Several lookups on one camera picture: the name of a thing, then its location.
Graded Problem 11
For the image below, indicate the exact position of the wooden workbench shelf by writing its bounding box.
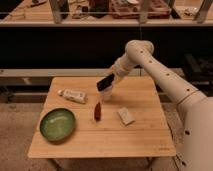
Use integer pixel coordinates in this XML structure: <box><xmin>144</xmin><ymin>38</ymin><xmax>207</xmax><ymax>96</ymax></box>
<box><xmin>0</xmin><ymin>0</ymin><xmax>213</xmax><ymax>27</ymax></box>

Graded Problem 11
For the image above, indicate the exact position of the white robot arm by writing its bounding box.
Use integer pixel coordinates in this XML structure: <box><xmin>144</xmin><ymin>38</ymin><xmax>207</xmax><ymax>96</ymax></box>
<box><xmin>97</xmin><ymin>40</ymin><xmax>213</xmax><ymax>171</ymax></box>

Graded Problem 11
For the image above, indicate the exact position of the wooden table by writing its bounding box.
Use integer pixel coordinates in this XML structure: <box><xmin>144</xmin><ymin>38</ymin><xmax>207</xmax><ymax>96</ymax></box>
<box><xmin>28</xmin><ymin>76</ymin><xmax>176</xmax><ymax>159</ymax></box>

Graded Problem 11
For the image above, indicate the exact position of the white tube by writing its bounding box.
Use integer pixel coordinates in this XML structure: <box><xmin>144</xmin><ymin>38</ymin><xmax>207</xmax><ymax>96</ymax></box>
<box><xmin>58</xmin><ymin>89</ymin><xmax>87</xmax><ymax>104</ymax></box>

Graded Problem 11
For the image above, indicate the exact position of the green ceramic bowl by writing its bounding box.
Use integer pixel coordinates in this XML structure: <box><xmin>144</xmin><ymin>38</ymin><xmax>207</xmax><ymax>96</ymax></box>
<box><xmin>39</xmin><ymin>108</ymin><xmax>76</xmax><ymax>142</ymax></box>

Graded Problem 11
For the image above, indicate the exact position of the white ceramic cup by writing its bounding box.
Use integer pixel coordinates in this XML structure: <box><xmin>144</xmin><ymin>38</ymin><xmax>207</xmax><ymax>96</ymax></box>
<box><xmin>100</xmin><ymin>86</ymin><xmax>113</xmax><ymax>102</ymax></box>

